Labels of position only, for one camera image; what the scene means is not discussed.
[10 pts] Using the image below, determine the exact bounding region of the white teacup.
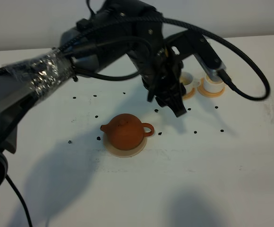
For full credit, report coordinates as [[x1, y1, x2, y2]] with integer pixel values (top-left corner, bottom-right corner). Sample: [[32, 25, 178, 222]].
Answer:
[[203, 76, 225, 94], [180, 72, 201, 94]]

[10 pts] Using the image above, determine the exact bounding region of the orange cup coaster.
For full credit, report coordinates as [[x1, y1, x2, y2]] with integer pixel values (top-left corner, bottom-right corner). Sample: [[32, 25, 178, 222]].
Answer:
[[197, 78, 225, 98], [182, 84, 196, 100]]

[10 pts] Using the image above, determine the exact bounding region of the left orange cup coaster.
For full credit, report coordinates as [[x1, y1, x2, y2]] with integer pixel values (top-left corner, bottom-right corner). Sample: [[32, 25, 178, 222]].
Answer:
[[182, 84, 196, 100]]

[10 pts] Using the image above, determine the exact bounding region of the right orange cup coaster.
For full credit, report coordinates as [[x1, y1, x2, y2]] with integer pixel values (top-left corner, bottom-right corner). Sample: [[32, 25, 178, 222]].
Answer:
[[197, 78, 225, 98]]

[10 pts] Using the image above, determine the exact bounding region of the brown clay teapot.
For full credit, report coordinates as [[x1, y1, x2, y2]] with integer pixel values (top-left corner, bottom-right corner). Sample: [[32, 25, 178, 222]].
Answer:
[[100, 113, 154, 150]]

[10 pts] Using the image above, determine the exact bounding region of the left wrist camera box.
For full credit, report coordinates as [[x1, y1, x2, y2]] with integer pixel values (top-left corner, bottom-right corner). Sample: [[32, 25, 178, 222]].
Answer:
[[165, 30, 226, 84]]

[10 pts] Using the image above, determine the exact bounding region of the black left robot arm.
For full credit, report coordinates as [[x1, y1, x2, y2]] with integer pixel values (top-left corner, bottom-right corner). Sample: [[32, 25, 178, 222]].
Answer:
[[0, 0, 194, 185]]

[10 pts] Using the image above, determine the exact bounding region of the black smooth arm cable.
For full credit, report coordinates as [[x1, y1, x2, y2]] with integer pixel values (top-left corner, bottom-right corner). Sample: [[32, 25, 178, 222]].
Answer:
[[4, 35, 152, 227]]

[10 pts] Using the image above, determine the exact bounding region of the right white teacup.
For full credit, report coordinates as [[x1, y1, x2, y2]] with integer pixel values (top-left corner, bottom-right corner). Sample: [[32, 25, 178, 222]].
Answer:
[[203, 76, 225, 94]]

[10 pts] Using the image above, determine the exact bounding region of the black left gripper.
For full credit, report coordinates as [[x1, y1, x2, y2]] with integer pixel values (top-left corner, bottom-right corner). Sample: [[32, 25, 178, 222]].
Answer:
[[137, 44, 187, 118]]

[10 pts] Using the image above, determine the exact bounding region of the left white teacup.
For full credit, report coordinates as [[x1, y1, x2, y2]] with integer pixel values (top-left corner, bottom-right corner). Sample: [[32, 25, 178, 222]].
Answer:
[[180, 72, 201, 94]]

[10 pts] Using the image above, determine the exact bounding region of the beige round teapot coaster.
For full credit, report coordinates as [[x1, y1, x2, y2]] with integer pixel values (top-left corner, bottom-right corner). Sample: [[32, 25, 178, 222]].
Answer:
[[103, 134, 147, 158]]

